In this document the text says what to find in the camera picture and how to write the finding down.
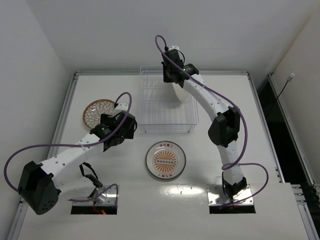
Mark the brown floral plate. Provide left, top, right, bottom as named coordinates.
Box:
left=172, top=83, right=189, bottom=103
left=82, top=99, right=115, bottom=129

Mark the grey rimmed sunburst plate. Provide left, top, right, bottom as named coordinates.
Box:
left=145, top=141, right=187, bottom=181

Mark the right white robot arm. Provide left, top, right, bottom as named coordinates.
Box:
left=162, top=47, right=247, bottom=200

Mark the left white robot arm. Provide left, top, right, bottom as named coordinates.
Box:
left=17, top=111, right=137, bottom=215

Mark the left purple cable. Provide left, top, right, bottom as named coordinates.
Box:
left=3, top=91, right=133, bottom=203

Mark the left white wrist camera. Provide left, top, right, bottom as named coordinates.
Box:
left=113, top=102, right=129, bottom=116

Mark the white wire dish rack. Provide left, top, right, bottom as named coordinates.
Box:
left=136, top=65, right=199, bottom=135

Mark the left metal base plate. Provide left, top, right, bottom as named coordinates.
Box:
left=72, top=184, right=119, bottom=207

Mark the metal base plate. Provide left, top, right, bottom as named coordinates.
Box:
left=72, top=184, right=119, bottom=207
left=206, top=185, right=254, bottom=207

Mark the black wall cable white plug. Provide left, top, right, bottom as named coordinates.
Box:
left=276, top=72, right=295, bottom=101

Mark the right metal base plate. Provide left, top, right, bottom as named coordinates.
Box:
left=206, top=185, right=254, bottom=207

